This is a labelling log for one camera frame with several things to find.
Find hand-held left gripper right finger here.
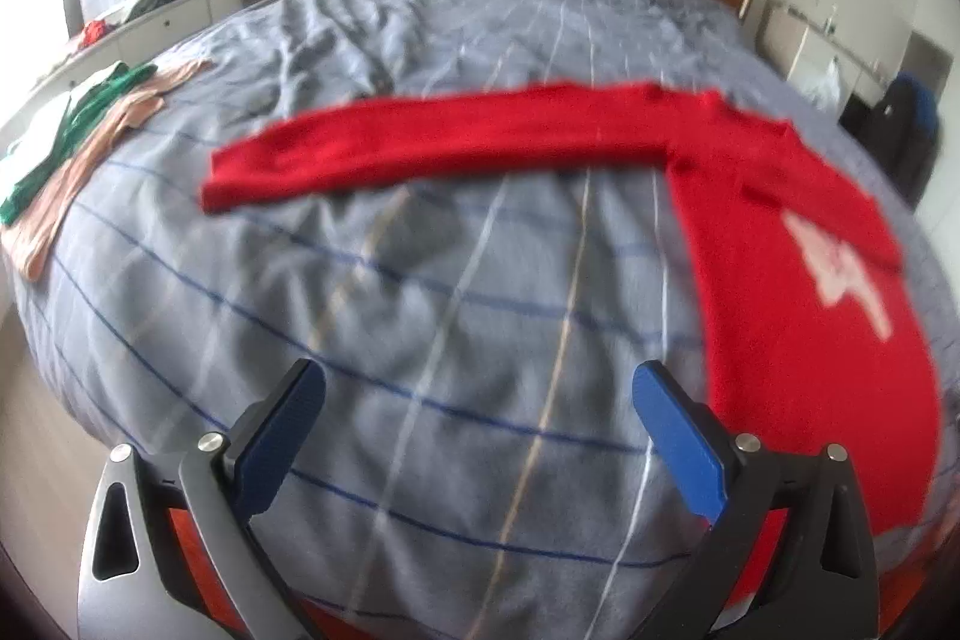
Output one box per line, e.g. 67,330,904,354
632,361,880,640

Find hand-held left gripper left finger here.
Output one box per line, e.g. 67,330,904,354
77,357,328,640

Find red knit sweater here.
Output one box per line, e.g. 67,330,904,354
201,81,942,528

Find folded green white pink clothes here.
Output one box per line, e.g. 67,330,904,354
0,59,215,281

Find bed with grey striped sheet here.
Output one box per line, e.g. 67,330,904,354
11,0,946,570

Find dark jacket with blue hood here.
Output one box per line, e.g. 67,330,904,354
840,72,942,202

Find white plastic bag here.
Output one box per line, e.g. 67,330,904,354
804,56,845,109

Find green garment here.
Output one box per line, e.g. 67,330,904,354
0,64,158,229

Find white folded garment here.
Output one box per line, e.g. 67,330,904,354
0,92,76,176

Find white cabinet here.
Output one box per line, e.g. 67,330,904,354
761,0,901,116

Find white dresser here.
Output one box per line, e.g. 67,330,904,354
0,0,211,139

